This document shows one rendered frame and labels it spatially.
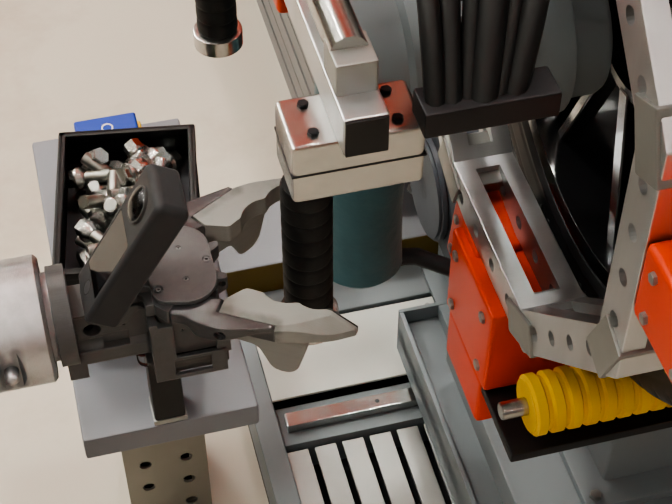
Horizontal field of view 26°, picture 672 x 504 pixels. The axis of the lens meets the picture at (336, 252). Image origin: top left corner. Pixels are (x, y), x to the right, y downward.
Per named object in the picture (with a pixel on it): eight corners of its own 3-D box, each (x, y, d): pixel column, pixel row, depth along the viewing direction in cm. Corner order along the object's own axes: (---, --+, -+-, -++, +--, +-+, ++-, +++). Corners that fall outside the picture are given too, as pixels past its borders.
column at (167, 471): (212, 505, 185) (188, 286, 155) (134, 522, 184) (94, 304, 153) (197, 443, 192) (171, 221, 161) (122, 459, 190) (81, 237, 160)
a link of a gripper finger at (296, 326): (357, 371, 102) (236, 333, 104) (358, 316, 97) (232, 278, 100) (341, 404, 100) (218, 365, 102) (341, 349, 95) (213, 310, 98)
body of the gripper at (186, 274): (218, 292, 109) (56, 323, 107) (211, 211, 103) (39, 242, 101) (239, 370, 104) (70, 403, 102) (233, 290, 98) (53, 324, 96)
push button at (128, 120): (146, 166, 162) (144, 151, 160) (83, 177, 161) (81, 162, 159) (136, 125, 167) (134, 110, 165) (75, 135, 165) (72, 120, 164)
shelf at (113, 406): (259, 424, 142) (258, 405, 140) (86, 460, 139) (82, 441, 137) (180, 136, 171) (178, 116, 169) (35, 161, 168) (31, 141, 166)
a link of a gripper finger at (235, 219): (276, 206, 113) (194, 274, 108) (274, 150, 108) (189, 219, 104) (307, 225, 111) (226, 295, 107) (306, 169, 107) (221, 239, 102)
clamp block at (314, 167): (425, 181, 97) (428, 122, 93) (292, 206, 95) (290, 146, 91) (403, 132, 100) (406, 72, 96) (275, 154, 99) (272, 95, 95)
